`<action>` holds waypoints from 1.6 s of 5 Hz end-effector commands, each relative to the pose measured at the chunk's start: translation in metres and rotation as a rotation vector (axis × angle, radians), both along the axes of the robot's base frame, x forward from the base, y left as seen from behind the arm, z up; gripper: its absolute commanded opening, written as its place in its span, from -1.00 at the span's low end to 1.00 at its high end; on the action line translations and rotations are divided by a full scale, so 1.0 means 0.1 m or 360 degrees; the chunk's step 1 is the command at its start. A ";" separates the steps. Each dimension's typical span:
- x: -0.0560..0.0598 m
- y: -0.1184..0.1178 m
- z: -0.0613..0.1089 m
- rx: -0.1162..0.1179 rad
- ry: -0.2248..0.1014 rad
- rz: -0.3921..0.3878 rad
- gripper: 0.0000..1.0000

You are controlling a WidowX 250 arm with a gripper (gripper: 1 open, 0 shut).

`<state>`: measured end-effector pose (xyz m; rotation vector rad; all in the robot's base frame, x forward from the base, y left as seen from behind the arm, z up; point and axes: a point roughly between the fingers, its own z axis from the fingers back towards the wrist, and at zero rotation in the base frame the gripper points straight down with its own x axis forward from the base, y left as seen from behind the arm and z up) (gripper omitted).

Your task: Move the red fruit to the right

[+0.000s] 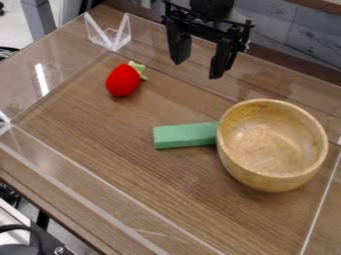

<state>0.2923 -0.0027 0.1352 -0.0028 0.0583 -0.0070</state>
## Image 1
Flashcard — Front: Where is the red plush strawberry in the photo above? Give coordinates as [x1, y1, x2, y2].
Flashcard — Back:
[105, 61, 148, 97]

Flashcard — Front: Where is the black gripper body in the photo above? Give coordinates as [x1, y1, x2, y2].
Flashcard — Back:
[163, 0, 255, 52]

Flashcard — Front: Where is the green rectangular block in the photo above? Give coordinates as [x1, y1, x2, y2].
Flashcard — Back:
[154, 123, 216, 149]

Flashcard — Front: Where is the black metal bracket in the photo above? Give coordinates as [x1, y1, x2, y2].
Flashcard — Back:
[29, 222, 76, 255]

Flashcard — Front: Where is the light wooden bowl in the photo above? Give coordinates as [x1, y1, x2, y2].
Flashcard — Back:
[216, 99, 329, 192]

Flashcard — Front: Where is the black cable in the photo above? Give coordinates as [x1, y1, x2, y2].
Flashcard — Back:
[0, 224, 45, 255]

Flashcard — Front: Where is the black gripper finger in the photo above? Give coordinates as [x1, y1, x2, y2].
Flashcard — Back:
[167, 20, 191, 65]
[208, 32, 243, 80]

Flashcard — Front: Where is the clear acrylic enclosure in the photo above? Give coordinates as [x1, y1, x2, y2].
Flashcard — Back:
[0, 7, 341, 255]

